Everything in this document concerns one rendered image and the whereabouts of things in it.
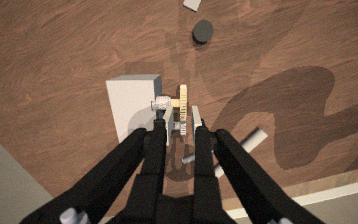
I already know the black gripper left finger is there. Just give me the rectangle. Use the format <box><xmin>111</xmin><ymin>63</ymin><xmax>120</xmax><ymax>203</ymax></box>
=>
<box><xmin>19</xmin><ymin>105</ymin><xmax>174</xmax><ymax>224</ymax></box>

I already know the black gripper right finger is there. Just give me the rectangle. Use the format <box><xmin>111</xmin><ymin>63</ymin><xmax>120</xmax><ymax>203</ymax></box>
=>
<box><xmin>191</xmin><ymin>106</ymin><xmax>326</xmax><ymax>224</ymax></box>

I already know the dark grey disc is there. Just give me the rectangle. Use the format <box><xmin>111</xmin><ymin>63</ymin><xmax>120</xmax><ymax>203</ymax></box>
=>
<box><xmin>193</xmin><ymin>20</ymin><xmax>214</xmax><ymax>43</ymax></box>

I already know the white rectangular block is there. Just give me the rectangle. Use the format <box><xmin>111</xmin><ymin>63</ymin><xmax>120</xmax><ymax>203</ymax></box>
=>
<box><xmin>106</xmin><ymin>74</ymin><xmax>169</xmax><ymax>143</ymax></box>

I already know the long grey metal bar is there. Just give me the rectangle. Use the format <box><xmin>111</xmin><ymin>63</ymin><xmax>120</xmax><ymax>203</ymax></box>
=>
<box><xmin>214</xmin><ymin>128</ymin><xmax>268</xmax><ymax>178</ymax></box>

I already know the grey rectangular bar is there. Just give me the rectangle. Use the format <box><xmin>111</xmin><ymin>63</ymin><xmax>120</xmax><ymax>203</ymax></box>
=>
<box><xmin>182</xmin><ymin>153</ymin><xmax>195</xmax><ymax>164</ymax></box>

